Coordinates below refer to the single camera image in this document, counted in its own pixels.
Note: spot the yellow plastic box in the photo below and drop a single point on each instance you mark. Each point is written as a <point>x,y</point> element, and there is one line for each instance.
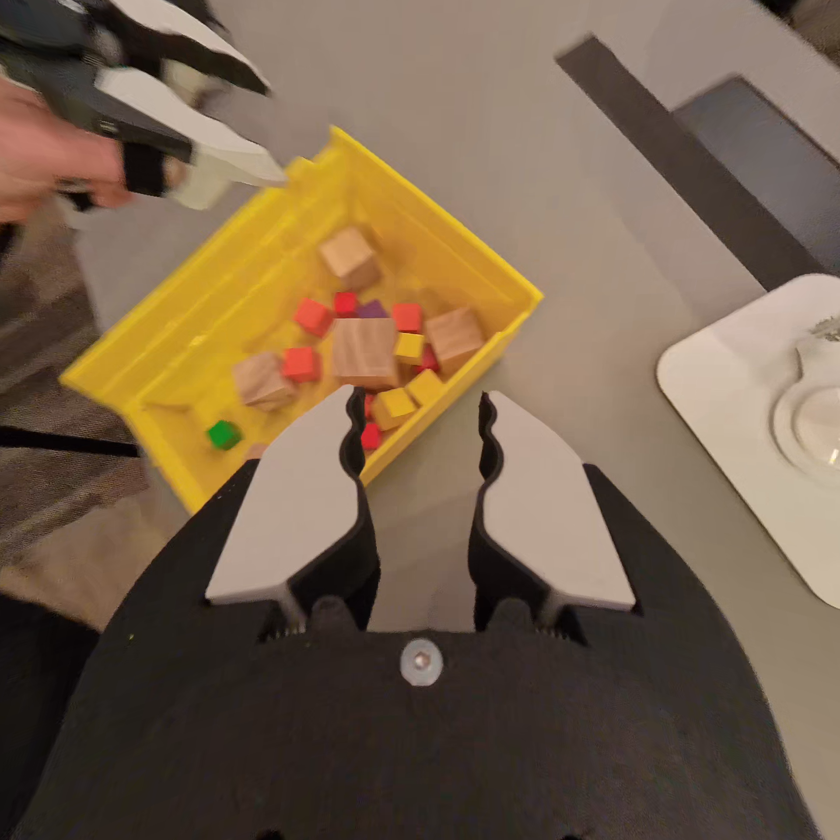
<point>197,308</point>

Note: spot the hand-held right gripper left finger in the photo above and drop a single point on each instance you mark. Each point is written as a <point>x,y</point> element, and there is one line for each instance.
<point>289,512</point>

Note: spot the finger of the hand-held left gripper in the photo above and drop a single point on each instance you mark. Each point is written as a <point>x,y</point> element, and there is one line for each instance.
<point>184,33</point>
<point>170,111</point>

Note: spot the pile of large wooden cubes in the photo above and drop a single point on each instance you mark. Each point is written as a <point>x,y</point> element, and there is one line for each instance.
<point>364,351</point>

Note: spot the black floor pole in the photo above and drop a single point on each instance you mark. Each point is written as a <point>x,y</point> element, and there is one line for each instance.
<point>65,441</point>

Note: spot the pile of small coloured cubes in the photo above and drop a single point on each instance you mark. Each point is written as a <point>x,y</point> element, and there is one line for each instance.
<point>302,364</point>

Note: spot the person's left hand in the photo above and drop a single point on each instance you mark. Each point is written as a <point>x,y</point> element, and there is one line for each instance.
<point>39,157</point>

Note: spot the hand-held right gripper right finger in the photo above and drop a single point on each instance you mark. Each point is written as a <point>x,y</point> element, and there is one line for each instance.
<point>551,518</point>

